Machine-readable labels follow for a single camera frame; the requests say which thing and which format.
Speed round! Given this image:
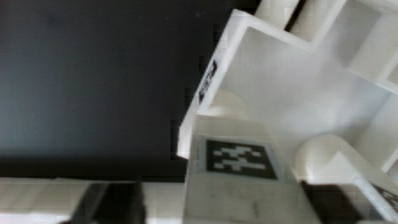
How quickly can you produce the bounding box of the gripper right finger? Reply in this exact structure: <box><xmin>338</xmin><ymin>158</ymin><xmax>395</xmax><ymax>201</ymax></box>
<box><xmin>301</xmin><ymin>181</ymin><xmax>381</xmax><ymax>224</ymax></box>

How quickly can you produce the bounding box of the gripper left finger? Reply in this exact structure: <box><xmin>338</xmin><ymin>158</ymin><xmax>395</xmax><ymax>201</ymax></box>
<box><xmin>66</xmin><ymin>182</ymin><xmax>146</xmax><ymax>224</ymax></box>

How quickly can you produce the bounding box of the white chair seat piece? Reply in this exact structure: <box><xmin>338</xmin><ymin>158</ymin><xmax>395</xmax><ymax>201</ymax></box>
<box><xmin>189</xmin><ymin>0</ymin><xmax>398</xmax><ymax>185</ymax></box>

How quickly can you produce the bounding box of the white chair leg with marker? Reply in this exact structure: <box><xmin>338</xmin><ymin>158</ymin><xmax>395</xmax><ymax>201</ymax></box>
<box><xmin>295</xmin><ymin>134</ymin><xmax>398</xmax><ymax>224</ymax></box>

